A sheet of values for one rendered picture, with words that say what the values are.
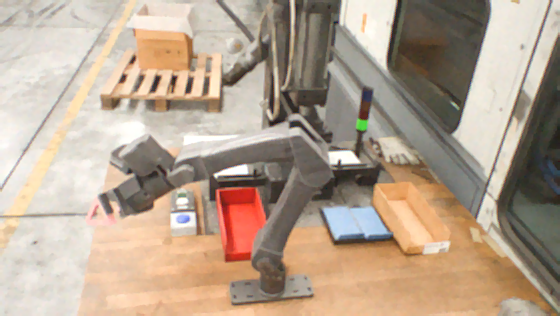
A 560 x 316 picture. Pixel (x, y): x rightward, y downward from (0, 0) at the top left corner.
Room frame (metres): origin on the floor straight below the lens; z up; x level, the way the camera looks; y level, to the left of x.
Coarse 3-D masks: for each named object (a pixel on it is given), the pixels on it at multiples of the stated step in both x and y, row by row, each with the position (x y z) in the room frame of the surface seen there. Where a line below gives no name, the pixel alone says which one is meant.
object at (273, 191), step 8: (264, 168) 1.27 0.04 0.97; (264, 184) 1.26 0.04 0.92; (272, 184) 1.18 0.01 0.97; (280, 184) 1.18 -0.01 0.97; (328, 184) 1.22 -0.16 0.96; (272, 192) 1.18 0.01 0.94; (280, 192) 1.19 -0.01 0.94; (328, 192) 1.22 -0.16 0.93; (272, 200) 1.18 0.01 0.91; (312, 200) 1.21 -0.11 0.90; (320, 200) 1.22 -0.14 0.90
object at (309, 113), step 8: (280, 96) 1.39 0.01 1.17; (288, 96) 1.39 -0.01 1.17; (288, 104) 1.30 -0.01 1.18; (288, 112) 1.28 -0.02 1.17; (296, 112) 1.25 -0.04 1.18; (304, 112) 1.23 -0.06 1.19; (312, 112) 1.26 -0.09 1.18; (280, 120) 1.27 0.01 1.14; (312, 120) 1.20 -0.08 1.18; (320, 120) 1.21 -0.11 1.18; (312, 128) 1.19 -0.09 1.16; (320, 128) 1.20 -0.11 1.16; (328, 128) 1.24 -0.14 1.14; (320, 136) 1.21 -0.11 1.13; (328, 136) 1.22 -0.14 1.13
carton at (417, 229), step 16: (384, 192) 1.23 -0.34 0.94; (400, 192) 1.25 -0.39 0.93; (416, 192) 1.21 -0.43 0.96; (384, 208) 1.14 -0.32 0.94; (400, 208) 1.20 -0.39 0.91; (416, 208) 1.19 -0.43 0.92; (400, 224) 1.04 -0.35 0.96; (416, 224) 1.13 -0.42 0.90; (432, 224) 1.09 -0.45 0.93; (400, 240) 1.03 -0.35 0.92; (416, 240) 1.05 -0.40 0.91; (432, 240) 1.06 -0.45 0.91; (448, 240) 1.02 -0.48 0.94
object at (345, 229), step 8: (328, 208) 1.15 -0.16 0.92; (336, 208) 1.15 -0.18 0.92; (344, 208) 1.15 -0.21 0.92; (328, 216) 1.11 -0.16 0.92; (344, 216) 1.11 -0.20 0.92; (336, 224) 1.07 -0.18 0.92; (344, 224) 1.07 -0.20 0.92; (352, 224) 1.08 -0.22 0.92; (336, 232) 1.04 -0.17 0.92; (344, 232) 1.04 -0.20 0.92; (352, 232) 1.04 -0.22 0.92
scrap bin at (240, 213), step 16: (224, 192) 1.15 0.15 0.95; (240, 192) 1.16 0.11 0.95; (256, 192) 1.15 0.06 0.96; (224, 208) 1.13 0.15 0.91; (240, 208) 1.14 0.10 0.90; (256, 208) 1.14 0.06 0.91; (224, 224) 1.06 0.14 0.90; (240, 224) 1.06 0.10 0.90; (256, 224) 1.07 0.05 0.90; (224, 240) 0.93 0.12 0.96; (240, 240) 0.99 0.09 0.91; (224, 256) 0.92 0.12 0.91; (240, 256) 0.92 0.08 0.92
